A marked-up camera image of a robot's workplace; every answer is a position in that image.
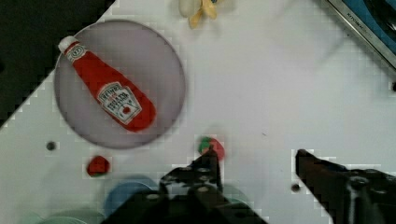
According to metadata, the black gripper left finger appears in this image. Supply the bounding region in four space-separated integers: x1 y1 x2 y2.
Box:
160 147 223 198

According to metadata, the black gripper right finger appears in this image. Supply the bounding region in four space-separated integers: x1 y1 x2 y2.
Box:
295 149 396 224

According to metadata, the black toaster oven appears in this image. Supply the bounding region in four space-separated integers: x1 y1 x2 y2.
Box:
322 0 396 69

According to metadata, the green round cup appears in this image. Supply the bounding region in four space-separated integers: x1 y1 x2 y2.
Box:
223 184 250 205

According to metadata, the red toy strawberry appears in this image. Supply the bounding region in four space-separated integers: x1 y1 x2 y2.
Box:
198 136 225 161

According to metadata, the blue bowl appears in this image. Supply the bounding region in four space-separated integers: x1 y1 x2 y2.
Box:
104 175 158 217

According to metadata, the small red toy tomato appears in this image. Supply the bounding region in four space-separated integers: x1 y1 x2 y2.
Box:
86 156 110 177

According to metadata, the red ketchup bottle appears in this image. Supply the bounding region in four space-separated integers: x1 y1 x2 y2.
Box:
58 36 156 133

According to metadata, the grey round plate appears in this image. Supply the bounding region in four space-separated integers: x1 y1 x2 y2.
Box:
55 20 186 149

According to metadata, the green oval colander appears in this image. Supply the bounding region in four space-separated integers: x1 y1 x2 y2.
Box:
17 210 105 224

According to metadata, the peeled toy banana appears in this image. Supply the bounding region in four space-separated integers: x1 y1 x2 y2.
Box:
177 0 223 29

